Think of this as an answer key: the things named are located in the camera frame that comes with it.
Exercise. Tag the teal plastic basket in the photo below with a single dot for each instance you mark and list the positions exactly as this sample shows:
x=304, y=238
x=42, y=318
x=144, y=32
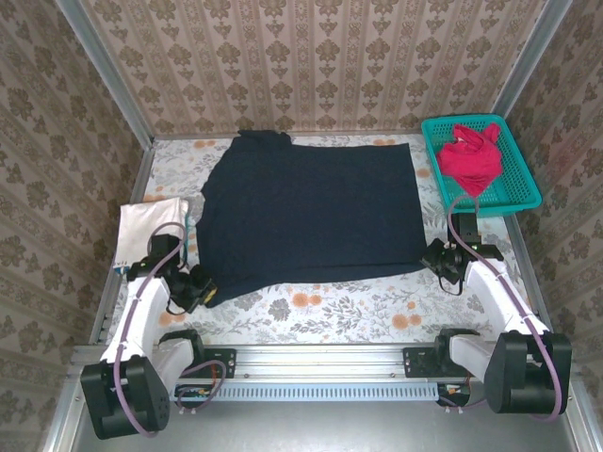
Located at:
x=513, y=183

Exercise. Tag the navy blue t-shirt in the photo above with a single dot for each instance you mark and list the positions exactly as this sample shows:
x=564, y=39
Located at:
x=306, y=212

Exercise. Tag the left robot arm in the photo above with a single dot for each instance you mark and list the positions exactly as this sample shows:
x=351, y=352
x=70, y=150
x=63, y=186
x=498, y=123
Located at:
x=141, y=320

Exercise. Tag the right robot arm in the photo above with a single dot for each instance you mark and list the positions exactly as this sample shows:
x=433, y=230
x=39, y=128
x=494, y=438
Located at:
x=499, y=301

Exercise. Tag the white folded t-shirt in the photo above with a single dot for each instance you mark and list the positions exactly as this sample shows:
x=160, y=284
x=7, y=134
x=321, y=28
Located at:
x=141, y=226

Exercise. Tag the red t-shirt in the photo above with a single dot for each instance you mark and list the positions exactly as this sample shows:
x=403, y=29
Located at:
x=468, y=165

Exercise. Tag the black base connector board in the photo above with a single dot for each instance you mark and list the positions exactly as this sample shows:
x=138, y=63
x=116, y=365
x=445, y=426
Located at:
x=454, y=393
x=193, y=393

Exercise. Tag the floral table cover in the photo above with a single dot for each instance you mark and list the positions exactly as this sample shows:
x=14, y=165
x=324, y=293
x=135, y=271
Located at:
x=330, y=315

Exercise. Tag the grey metal panel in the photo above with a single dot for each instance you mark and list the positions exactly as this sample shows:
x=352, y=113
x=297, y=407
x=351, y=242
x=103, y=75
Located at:
x=306, y=428

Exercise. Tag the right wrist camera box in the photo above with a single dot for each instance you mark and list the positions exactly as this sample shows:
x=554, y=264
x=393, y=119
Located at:
x=466, y=226

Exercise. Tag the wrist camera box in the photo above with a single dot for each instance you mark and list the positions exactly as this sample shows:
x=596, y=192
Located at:
x=466, y=226
x=165, y=247

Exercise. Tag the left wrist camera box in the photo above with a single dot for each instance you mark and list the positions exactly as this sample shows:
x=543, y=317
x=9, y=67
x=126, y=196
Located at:
x=165, y=247

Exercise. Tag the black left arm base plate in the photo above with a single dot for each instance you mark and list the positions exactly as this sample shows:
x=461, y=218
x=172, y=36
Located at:
x=221, y=362

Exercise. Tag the aluminium table side rail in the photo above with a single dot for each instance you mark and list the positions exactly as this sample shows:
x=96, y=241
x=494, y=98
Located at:
x=139, y=179
x=534, y=282

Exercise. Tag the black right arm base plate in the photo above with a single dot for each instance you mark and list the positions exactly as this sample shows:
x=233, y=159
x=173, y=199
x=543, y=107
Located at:
x=417, y=362

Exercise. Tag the aluminium mounting rail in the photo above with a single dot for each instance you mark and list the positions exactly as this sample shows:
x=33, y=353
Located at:
x=320, y=362

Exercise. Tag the aluminium frame post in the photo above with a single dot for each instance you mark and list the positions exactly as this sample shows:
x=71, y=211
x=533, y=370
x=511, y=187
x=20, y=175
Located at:
x=107, y=70
x=524, y=70

